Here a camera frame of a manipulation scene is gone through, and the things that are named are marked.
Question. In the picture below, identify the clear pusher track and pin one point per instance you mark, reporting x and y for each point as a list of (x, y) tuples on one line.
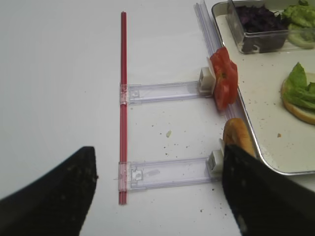
[(170, 173), (136, 93)]

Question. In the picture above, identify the left upper clear pusher track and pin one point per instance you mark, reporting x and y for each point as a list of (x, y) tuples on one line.
[(136, 93)]

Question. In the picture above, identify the left lower clear pusher track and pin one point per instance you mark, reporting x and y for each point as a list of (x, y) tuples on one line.
[(170, 173)]

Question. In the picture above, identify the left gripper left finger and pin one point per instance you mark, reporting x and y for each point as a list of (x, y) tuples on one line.
[(57, 203)]

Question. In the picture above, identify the green lettuce pile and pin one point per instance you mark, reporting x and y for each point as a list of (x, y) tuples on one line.
[(300, 21)]

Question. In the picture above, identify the left bun half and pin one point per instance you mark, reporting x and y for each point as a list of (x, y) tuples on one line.
[(236, 133)]

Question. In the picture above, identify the front tomato slice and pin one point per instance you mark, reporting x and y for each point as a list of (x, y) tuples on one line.
[(225, 92)]

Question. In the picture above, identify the purple cabbage pile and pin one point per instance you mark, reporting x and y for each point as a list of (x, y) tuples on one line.
[(261, 20)]

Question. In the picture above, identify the white pusher behind bun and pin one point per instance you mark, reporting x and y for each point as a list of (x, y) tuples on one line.
[(215, 161)]

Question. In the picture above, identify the green lettuce leaf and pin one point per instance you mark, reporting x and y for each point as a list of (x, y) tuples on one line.
[(297, 90)]

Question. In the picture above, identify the clear plastic container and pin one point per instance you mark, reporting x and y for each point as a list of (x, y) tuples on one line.
[(276, 6)]

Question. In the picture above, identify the left clear long divider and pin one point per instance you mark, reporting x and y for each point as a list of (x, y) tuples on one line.
[(213, 40)]

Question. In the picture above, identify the white pusher behind tomato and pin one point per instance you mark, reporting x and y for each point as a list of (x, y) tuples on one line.
[(207, 79)]

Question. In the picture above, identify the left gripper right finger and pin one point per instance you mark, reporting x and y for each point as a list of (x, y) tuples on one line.
[(263, 202)]

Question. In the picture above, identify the white metal tray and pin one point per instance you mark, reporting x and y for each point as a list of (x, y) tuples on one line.
[(284, 143)]

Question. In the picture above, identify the rear tomato slice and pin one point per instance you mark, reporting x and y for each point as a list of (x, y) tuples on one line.
[(224, 67)]

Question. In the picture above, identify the left red rail strip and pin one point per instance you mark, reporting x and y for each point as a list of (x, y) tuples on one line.
[(123, 113)]

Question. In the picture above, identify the bottom bun on tray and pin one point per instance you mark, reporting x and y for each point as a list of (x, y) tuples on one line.
[(303, 114)]

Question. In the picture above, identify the tomato slice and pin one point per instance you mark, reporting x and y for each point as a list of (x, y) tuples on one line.
[(224, 67), (225, 92)]

